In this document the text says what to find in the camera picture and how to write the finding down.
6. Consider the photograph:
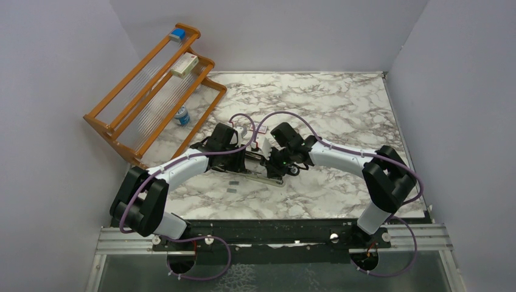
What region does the red white staple box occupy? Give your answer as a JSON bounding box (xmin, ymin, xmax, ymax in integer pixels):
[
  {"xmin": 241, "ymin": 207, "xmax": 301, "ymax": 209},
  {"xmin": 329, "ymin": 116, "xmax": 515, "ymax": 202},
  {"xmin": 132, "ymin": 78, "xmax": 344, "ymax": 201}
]
[{"xmin": 257, "ymin": 125, "xmax": 268, "ymax": 134}]

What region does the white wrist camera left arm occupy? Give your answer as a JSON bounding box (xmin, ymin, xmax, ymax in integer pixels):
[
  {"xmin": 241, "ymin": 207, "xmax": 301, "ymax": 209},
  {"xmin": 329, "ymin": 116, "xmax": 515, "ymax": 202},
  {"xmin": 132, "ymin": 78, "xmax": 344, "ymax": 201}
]
[{"xmin": 231, "ymin": 126, "xmax": 247, "ymax": 147}]

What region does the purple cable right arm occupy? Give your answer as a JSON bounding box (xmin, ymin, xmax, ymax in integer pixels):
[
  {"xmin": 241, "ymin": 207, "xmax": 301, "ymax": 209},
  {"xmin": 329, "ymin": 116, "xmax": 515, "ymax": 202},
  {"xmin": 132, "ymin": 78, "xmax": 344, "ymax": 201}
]
[{"xmin": 254, "ymin": 111, "xmax": 425, "ymax": 279}]

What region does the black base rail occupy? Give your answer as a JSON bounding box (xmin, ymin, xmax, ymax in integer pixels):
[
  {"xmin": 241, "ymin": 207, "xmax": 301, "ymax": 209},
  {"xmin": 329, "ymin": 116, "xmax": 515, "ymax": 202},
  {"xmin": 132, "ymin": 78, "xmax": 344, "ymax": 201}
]
[{"xmin": 99, "ymin": 218, "xmax": 452, "ymax": 267}]

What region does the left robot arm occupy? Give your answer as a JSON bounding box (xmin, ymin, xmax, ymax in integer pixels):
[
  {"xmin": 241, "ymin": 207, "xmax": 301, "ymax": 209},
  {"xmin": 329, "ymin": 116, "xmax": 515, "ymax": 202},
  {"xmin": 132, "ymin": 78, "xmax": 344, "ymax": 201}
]
[{"xmin": 110, "ymin": 123, "xmax": 246, "ymax": 250}]

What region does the blue grey eraser block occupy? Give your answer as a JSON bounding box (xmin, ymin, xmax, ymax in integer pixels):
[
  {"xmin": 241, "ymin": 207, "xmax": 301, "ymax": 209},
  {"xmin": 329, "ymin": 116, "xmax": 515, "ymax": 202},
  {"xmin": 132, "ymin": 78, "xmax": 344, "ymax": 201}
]
[{"xmin": 168, "ymin": 28, "xmax": 186, "ymax": 43}]

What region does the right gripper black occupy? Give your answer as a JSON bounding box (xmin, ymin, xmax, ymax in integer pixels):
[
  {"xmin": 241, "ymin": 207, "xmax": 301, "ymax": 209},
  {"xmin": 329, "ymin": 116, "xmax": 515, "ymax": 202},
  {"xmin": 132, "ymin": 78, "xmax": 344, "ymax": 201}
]
[{"xmin": 260, "ymin": 146, "xmax": 294, "ymax": 178}]

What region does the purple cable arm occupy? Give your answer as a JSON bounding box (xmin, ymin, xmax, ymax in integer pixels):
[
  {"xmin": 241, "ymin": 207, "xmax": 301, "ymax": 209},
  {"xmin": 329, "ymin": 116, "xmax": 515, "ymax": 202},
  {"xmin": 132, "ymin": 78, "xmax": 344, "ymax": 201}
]
[
  {"xmin": 254, "ymin": 111, "xmax": 425, "ymax": 279},
  {"xmin": 119, "ymin": 113, "xmax": 259, "ymax": 282}
]

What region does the blue white jar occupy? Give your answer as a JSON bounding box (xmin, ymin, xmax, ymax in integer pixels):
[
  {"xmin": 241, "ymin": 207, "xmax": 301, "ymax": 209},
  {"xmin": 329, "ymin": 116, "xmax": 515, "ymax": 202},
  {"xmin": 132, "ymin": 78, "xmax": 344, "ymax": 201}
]
[{"xmin": 173, "ymin": 106, "xmax": 190, "ymax": 126}]

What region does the white red box on shelf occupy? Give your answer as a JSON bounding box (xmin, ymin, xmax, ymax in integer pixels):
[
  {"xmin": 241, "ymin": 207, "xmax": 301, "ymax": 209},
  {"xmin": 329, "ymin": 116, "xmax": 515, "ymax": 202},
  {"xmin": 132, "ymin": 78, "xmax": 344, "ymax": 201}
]
[{"xmin": 170, "ymin": 52, "xmax": 198, "ymax": 78}]

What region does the black stapler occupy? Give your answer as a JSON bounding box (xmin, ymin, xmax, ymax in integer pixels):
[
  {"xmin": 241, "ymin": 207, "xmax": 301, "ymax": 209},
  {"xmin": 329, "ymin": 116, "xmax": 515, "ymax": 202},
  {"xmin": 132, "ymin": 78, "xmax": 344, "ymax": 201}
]
[{"xmin": 245, "ymin": 151, "xmax": 301, "ymax": 178}]

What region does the orange wooden shelf rack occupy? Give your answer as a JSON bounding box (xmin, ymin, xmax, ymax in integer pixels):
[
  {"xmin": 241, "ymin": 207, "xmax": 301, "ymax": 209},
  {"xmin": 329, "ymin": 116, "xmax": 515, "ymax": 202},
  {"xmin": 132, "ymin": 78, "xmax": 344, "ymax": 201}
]
[{"xmin": 83, "ymin": 23, "xmax": 227, "ymax": 168}]

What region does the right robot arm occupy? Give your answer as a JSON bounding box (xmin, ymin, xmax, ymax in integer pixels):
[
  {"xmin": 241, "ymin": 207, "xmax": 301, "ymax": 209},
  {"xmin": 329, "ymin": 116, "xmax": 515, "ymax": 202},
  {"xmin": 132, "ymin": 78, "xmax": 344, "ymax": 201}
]
[{"xmin": 265, "ymin": 122, "xmax": 417, "ymax": 248}]

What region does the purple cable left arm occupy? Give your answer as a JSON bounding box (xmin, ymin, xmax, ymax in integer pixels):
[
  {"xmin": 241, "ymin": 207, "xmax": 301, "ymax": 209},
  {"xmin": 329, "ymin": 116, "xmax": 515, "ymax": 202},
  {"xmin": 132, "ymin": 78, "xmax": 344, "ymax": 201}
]
[{"xmin": 119, "ymin": 113, "xmax": 259, "ymax": 282}]

